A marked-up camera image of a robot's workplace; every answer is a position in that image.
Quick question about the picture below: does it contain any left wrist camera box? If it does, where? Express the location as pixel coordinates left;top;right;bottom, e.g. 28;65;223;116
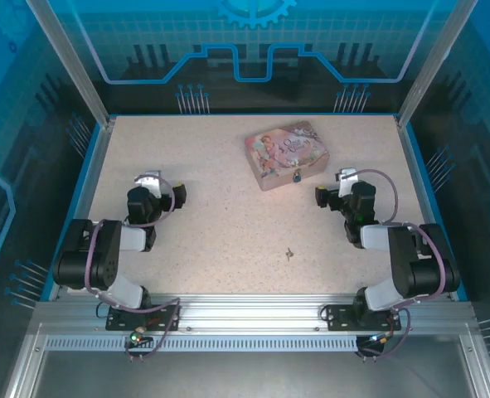
134;169;163;200

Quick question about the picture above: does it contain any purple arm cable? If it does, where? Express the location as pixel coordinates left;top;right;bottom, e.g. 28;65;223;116
391;221;449;312
84;219;182;312

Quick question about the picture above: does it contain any aluminium frame post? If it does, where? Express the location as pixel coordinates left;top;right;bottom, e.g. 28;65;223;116
25;0;115;128
396;0;466;128

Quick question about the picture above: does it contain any purple left wrist cable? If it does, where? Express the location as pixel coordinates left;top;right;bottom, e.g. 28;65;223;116
122;175;176;228

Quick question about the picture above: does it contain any purple right wrist cable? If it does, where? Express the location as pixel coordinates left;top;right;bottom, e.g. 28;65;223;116
352;168;399;227

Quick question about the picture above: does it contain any slotted grey cable duct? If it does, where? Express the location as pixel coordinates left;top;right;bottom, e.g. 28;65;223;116
44;335;360;352

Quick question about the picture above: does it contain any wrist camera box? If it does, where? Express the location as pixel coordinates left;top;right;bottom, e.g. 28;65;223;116
134;169;163;200
337;167;360;199

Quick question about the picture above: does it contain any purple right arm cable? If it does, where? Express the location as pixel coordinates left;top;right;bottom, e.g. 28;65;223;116
391;221;449;312

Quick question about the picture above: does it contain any purple wrist cable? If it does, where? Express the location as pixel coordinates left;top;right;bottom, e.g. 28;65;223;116
122;175;176;228
352;168;399;227

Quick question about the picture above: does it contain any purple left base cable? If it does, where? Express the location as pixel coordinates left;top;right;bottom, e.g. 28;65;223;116
124;297;182;362

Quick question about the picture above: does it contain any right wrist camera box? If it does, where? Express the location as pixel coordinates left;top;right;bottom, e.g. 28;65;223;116
337;167;360;199

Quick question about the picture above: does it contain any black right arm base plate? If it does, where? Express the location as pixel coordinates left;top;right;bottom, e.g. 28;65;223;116
324;304;403;332

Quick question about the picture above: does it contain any aluminium front rail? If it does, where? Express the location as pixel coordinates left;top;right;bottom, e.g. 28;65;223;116
31;292;476;332

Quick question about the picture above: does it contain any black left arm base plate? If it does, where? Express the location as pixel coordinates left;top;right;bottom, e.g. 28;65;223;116
105;303;182;332

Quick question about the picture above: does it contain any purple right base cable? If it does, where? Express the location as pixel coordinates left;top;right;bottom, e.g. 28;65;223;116
355;308;412;360

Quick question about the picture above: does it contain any pink illustrated tin box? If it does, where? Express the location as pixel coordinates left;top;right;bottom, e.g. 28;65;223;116
244;119;332;192

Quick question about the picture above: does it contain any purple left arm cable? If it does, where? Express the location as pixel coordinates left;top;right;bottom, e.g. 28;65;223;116
84;219;182;312

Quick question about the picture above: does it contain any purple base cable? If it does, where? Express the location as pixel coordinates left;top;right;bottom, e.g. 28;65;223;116
124;297;182;362
355;308;412;360

